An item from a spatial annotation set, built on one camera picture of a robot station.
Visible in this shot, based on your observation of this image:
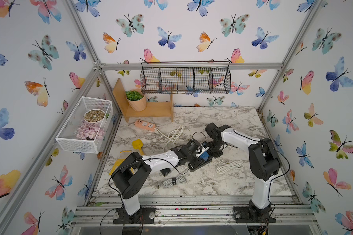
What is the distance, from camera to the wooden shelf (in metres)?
1.01

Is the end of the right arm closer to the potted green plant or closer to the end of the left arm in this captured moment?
the end of the left arm

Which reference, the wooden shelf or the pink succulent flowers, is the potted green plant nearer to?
the wooden shelf

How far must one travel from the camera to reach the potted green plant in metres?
1.03

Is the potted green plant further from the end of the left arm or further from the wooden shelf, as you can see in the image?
the end of the left arm
